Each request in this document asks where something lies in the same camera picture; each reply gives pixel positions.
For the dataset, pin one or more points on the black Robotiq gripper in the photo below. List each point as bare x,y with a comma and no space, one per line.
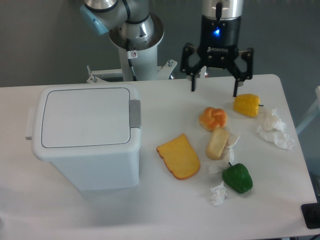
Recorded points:
218,44

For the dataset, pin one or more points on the white trash can lid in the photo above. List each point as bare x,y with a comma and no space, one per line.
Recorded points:
86,117

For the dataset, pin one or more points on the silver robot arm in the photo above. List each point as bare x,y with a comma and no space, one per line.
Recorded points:
133,28

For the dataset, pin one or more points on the white plastic trash can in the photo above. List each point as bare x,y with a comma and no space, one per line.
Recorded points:
98,167

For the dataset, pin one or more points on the yellow bell pepper toy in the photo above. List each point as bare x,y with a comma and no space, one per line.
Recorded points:
247,104

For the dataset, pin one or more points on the orange knotted bread roll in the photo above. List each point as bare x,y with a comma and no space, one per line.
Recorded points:
212,118

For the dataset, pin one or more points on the pale rectangular bread loaf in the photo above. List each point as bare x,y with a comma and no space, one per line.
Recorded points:
216,143

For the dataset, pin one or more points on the large crumpled white tissue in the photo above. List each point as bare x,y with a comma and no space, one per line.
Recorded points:
273,129

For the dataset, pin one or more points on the yellow toast slice toy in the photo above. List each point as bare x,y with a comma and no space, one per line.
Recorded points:
179,157

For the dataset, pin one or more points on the crumpled tissue under loaf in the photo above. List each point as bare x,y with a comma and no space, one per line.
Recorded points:
227,155

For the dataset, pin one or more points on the white furniture edge right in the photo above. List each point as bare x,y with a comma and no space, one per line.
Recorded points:
310,114

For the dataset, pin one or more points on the green bell pepper toy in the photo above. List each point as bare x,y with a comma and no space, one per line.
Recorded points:
238,178

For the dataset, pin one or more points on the small crumpled white tissue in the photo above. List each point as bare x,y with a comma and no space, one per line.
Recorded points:
218,194

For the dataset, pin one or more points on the black device at edge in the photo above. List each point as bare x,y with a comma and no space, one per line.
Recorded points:
311,215

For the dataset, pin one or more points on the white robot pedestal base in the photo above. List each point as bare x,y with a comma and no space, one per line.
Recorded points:
136,65

